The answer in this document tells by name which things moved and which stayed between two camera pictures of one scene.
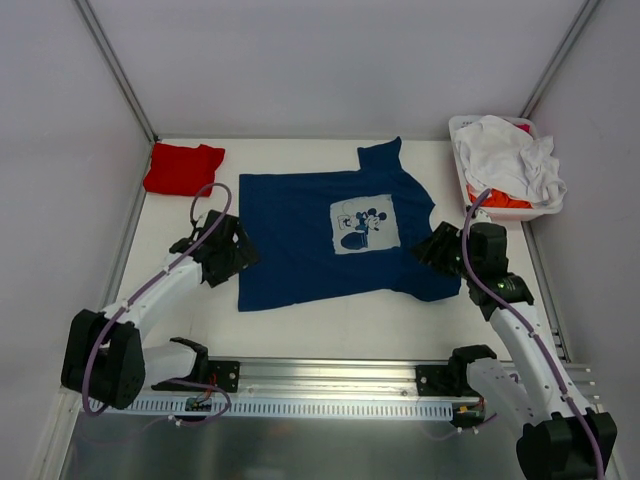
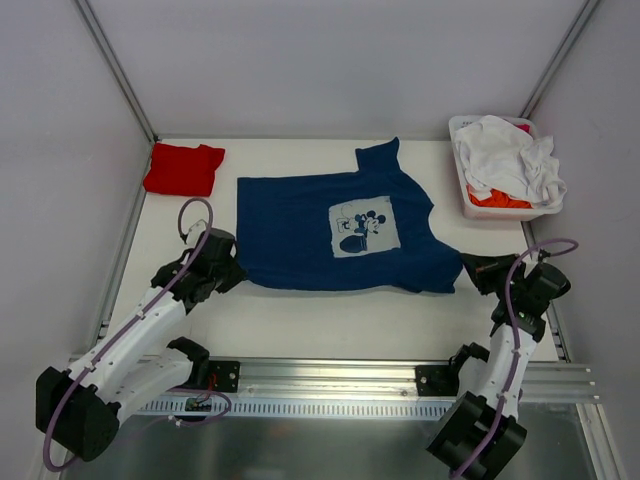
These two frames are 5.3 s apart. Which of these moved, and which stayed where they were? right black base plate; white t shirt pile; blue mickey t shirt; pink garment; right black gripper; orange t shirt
Moved: right black gripper; blue mickey t shirt
Stayed: white t shirt pile; pink garment; orange t shirt; right black base plate
